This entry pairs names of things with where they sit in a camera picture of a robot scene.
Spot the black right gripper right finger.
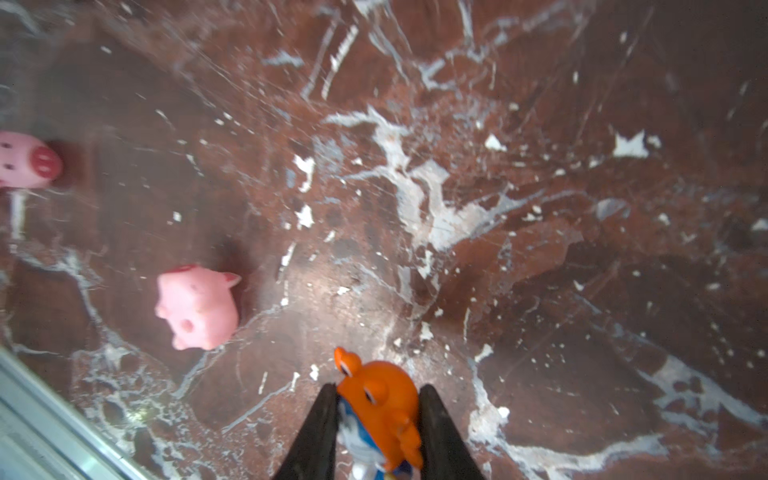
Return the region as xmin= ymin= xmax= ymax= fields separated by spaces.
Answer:
xmin=419 ymin=384 xmax=485 ymax=480

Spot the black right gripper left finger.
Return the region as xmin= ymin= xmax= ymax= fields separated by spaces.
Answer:
xmin=273 ymin=383 xmax=339 ymax=480

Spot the pink pig toy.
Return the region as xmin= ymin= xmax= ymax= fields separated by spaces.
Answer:
xmin=155 ymin=264 xmax=241 ymax=351
xmin=1 ymin=131 xmax=63 ymax=189

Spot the orange blue figurine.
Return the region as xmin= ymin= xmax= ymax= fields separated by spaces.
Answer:
xmin=334 ymin=347 xmax=424 ymax=479

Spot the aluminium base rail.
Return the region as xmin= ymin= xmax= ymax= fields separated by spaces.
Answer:
xmin=1 ymin=348 xmax=154 ymax=479

